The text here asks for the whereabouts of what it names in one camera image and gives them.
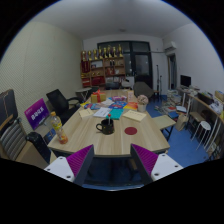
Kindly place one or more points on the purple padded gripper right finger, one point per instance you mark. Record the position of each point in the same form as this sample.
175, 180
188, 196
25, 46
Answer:
152, 166

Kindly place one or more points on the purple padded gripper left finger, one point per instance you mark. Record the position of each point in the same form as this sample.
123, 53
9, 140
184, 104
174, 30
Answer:
73, 168

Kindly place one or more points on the round red coaster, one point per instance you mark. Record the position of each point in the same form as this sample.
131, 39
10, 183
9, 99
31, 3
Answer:
130, 130

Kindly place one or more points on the plastic bottle orange drink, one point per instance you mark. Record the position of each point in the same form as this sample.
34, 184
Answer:
57, 126

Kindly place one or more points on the black mug with spoon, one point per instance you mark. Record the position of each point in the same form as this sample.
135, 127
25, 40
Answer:
106, 126

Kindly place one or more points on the beige paper card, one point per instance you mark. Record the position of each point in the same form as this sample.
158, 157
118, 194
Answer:
85, 113

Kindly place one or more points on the black office chair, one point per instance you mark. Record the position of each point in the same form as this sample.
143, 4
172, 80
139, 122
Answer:
61, 105

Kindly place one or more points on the white paper sheet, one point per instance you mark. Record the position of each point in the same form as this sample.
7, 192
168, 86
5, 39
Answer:
102, 112

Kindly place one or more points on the teal notebook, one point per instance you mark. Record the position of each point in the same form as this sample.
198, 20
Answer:
115, 114

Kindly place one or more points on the striped wooden armchair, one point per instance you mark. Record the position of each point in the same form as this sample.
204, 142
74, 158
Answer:
13, 143

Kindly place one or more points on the potted flower white pot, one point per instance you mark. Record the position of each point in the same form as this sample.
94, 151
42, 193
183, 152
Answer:
142, 101

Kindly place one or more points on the white round stool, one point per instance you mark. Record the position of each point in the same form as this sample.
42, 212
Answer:
204, 127

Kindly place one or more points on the purple sign board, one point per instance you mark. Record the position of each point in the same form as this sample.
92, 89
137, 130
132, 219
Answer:
36, 113

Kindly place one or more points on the orange gift box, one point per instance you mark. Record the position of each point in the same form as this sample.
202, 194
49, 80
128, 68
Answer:
98, 96

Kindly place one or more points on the black computer monitor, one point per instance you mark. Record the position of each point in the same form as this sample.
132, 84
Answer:
185, 80

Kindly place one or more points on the wooden trophy shelf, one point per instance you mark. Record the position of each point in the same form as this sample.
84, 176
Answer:
102, 66

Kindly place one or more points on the white wall air conditioner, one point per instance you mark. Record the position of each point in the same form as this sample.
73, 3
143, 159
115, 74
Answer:
170, 46

